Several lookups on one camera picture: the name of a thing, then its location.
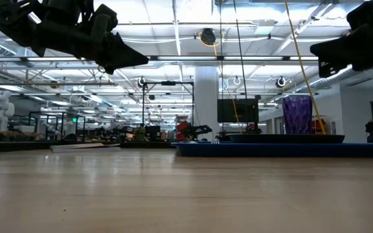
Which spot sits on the black background monitor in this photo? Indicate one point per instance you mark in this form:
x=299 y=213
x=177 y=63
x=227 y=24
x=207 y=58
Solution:
x=238 y=110

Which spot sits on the black round plate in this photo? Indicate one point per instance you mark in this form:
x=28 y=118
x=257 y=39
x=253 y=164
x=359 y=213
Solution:
x=287 y=138

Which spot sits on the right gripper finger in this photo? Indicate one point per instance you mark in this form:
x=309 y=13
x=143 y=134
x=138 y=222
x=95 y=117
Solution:
x=332 y=55

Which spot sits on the black tall stand frame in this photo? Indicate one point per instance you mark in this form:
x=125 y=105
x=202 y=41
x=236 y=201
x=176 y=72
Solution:
x=168 y=83

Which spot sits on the white building column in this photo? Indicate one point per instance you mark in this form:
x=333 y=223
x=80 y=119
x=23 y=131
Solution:
x=206 y=103

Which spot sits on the purple faceted plastic cup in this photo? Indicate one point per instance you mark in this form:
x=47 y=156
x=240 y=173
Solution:
x=297 y=115

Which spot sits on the black background robot arm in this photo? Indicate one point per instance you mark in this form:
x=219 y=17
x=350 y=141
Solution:
x=196 y=130

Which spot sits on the blue plastic tray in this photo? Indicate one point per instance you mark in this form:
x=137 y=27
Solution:
x=270 y=150

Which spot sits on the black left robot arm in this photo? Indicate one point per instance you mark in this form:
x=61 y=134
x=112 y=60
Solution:
x=8 y=22

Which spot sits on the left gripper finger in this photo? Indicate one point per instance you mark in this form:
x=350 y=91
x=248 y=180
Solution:
x=123 y=53

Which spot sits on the black aluminium table frame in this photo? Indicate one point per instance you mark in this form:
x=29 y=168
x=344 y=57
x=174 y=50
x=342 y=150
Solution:
x=11 y=147

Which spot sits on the red box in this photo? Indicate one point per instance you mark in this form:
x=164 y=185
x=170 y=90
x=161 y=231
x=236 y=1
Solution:
x=319 y=126

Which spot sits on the black workstation frame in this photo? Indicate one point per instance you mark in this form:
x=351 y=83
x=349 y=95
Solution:
x=60 y=126

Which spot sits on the silver ventilation duct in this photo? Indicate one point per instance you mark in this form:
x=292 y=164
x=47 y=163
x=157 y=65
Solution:
x=322 y=83

